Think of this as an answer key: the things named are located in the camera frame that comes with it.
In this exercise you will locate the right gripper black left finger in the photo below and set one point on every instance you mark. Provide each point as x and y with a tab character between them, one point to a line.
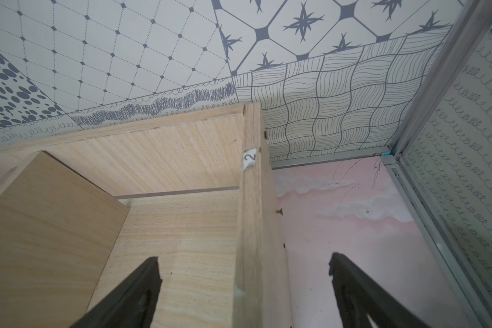
132	303

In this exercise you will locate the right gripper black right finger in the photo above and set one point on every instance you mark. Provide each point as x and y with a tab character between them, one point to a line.
362	302

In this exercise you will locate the light wooden bookshelf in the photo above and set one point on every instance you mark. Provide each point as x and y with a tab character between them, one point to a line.
80	212

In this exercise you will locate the floral pink table mat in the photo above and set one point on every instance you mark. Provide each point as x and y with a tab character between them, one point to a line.
354	208

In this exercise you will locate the white number sticker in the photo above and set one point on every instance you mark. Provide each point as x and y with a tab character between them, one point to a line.
249	158

